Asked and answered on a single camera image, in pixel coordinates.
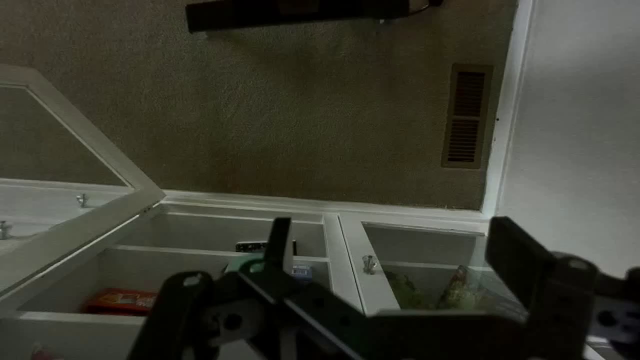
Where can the white dresser with knobs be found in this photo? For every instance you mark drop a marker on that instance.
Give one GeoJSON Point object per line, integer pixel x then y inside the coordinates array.
{"type": "Point", "coordinates": [40, 201]}

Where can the wall air vent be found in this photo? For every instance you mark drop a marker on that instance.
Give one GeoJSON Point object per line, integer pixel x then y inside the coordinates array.
{"type": "Point", "coordinates": [466, 113]}

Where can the clear box of green toys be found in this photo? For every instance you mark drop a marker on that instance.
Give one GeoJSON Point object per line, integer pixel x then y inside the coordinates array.
{"type": "Point", "coordinates": [413, 292]}

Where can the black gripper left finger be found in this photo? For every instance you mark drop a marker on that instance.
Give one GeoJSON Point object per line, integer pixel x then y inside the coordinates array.
{"type": "Point", "coordinates": [278, 243]}

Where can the red game box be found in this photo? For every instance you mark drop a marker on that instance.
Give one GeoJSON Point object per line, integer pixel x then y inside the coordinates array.
{"type": "Point", "coordinates": [120, 300]}

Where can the white built-in cabinet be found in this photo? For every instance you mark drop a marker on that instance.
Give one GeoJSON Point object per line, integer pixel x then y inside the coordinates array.
{"type": "Point", "coordinates": [221, 230]}

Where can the black horizontal bar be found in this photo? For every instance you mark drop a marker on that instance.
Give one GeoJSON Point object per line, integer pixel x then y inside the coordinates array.
{"type": "Point", "coordinates": [292, 12]}

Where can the white glass-pane cabinet door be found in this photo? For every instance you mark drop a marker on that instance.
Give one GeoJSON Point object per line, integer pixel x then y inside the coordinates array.
{"type": "Point", "coordinates": [100, 220]}
{"type": "Point", "coordinates": [350, 267]}

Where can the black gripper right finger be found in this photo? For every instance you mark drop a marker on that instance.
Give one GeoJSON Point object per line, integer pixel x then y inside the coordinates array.
{"type": "Point", "coordinates": [516, 260]}

